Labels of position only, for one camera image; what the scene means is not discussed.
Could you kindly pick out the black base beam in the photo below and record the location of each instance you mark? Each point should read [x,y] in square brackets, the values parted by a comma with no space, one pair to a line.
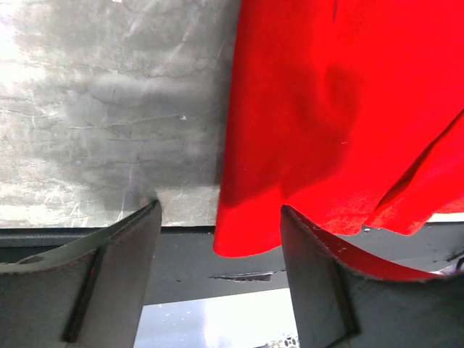
[186,268]

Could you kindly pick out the red polo shirt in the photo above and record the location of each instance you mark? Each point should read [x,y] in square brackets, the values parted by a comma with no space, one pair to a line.
[351,112]

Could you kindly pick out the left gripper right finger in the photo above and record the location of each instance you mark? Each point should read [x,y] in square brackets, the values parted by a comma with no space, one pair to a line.
[343,296]

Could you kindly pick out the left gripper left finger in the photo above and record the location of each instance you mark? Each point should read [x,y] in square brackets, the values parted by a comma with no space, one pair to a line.
[87,293]

